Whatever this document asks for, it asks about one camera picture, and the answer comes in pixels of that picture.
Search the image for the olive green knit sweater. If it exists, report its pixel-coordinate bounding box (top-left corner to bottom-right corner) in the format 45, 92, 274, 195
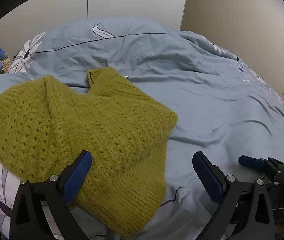
0, 67, 177, 237

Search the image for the light blue floral duvet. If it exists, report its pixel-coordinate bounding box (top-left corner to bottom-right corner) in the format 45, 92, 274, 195
0, 18, 284, 239

